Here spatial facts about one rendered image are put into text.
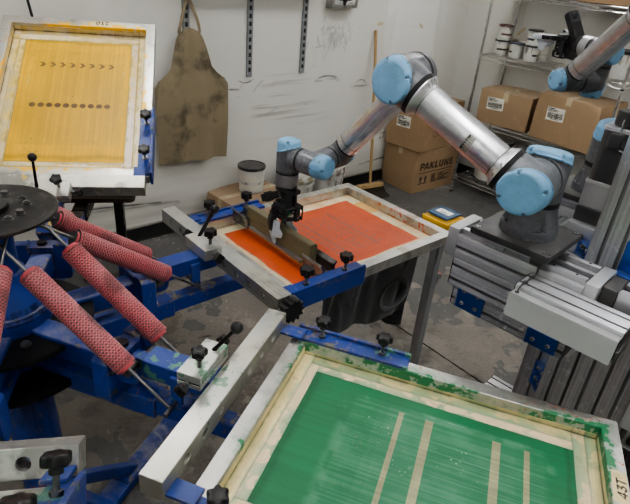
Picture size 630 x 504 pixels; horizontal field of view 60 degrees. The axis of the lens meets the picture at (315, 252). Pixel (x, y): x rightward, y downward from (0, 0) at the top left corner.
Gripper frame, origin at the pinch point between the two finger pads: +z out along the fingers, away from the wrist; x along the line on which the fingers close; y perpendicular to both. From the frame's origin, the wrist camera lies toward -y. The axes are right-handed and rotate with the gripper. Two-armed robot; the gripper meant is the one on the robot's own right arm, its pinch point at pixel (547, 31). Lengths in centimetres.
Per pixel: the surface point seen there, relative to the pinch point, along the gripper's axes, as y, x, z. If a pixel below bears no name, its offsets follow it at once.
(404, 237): 63, -70, -22
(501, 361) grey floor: 170, 4, -2
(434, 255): 85, -48, -8
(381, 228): 62, -76, -14
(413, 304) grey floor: 167, -18, 59
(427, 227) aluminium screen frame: 62, -60, -22
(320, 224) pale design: 59, -98, -6
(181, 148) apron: 86, -132, 180
